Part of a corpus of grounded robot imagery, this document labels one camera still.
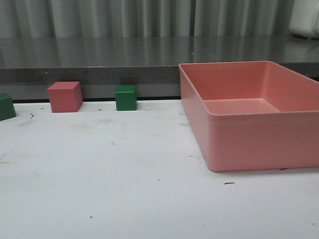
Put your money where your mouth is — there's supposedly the pink plastic bin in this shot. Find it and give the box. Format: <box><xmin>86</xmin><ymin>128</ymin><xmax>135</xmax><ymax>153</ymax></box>
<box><xmin>179</xmin><ymin>61</ymin><xmax>319</xmax><ymax>171</ymax></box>

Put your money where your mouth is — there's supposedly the green cube block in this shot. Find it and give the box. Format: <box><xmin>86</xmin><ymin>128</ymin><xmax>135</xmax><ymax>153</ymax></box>
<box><xmin>115</xmin><ymin>85</ymin><xmax>137</xmax><ymax>111</ymax></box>
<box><xmin>0</xmin><ymin>93</ymin><xmax>16</xmax><ymax>120</ymax></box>

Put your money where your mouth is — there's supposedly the green cube block at left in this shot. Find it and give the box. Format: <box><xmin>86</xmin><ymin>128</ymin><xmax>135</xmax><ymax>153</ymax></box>
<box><xmin>0</xmin><ymin>93</ymin><xmax>16</xmax><ymax>120</ymax></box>

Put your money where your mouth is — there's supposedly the white appliance in background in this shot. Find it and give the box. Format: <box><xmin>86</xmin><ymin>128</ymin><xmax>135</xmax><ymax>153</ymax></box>
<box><xmin>289</xmin><ymin>0</ymin><xmax>319</xmax><ymax>38</ymax></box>

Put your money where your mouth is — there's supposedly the grey curtain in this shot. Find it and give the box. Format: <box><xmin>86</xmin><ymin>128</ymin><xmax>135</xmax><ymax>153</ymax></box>
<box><xmin>0</xmin><ymin>0</ymin><xmax>294</xmax><ymax>38</ymax></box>

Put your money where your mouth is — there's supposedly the grey stone counter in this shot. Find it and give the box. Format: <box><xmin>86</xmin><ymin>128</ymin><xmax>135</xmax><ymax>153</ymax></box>
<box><xmin>0</xmin><ymin>35</ymin><xmax>319</xmax><ymax>102</ymax></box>

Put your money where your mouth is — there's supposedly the pink cube block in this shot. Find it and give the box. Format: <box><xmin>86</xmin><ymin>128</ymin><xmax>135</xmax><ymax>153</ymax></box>
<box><xmin>47</xmin><ymin>81</ymin><xmax>83</xmax><ymax>113</ymax></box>

